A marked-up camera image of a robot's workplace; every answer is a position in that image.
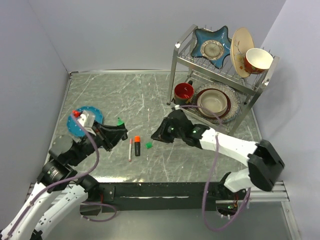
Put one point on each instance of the white pink acrylic marker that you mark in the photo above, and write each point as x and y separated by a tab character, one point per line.
130	150

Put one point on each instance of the blue speckled plate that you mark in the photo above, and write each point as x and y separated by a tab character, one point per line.
235	102

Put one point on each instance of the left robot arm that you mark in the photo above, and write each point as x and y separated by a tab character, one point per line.
59	187

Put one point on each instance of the black green highlighter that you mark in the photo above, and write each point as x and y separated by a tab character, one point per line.
120	123

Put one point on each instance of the blue star shaped dish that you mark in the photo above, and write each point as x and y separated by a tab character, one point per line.
214	46

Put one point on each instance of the black orange highlighter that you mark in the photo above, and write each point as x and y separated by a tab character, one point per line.
137	145

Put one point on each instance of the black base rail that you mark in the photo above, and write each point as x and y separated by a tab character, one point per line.
151	196

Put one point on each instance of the dark red plate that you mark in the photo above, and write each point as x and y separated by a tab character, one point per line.
213	99

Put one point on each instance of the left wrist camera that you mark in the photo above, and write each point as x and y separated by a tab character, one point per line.
85	118

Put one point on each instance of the steel dish rack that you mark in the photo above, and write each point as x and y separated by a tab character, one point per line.
201	72

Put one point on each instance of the cream floral plate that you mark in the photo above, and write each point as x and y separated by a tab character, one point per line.
241	42

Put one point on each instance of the red white bowl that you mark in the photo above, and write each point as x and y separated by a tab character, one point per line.
257	61

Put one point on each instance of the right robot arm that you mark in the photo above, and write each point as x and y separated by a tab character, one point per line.
263	164

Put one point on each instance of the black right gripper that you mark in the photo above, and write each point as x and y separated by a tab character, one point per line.
166	131

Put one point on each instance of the beige bowl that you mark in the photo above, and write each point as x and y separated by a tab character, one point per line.
213	100

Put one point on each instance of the green pen cap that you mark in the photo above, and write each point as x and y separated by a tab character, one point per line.
148	145

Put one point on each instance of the black floral mug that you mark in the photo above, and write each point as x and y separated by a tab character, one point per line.
183	93

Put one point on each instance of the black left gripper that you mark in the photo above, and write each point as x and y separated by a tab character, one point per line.
105	139

